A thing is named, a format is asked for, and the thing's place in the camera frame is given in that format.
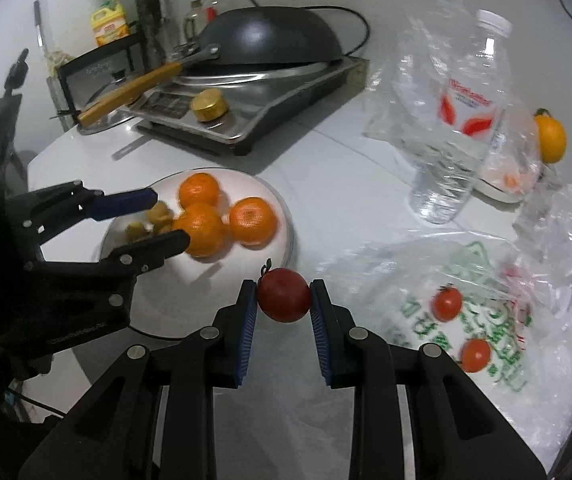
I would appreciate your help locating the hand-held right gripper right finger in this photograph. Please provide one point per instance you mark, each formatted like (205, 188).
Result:
(322, 330)

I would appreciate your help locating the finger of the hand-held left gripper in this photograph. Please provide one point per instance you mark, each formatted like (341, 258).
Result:
(166, 244)
(126, 200)

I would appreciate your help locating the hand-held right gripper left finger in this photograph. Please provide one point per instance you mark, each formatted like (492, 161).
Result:
(247, 330)

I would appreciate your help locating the small green fruit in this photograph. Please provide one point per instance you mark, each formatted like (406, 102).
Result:
(138, 231)
(164, 228)
(160, 212)

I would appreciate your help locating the orange mandarin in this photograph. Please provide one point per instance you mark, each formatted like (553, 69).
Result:
(201, 230)
(253, 222)
(198, 190)

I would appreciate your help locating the large red tomato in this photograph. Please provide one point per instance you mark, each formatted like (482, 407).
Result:
(284, 295)

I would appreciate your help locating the white round plate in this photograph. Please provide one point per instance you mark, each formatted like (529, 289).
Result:
(201, 285)

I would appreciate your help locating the printed clear plastic bag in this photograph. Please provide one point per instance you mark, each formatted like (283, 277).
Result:
(415, 270)

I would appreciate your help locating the steel pot lid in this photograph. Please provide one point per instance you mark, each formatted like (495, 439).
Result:
(103, 92)

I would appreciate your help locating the small red tomato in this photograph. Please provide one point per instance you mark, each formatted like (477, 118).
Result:
(475, 355)
(447, 304)

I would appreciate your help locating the yellow jug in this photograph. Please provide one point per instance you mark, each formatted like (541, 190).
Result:
(111, 27)

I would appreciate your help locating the steel stove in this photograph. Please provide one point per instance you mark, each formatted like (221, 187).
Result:
(276, 105)

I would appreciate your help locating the yellow oil bottle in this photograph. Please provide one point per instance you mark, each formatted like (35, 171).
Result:
(193, 22)

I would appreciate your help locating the black metal rack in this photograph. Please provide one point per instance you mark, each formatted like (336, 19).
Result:
(148, 10)

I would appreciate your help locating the clear water bottle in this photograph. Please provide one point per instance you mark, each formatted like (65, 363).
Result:
(445, 180)

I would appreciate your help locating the red label bottle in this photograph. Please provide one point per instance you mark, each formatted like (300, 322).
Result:
(213, 7)

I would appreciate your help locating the crumpled clear plastic bag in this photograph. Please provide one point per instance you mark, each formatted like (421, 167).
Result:
(560, 240)

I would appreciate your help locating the orange with stem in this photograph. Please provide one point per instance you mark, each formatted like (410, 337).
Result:
(550, 137)

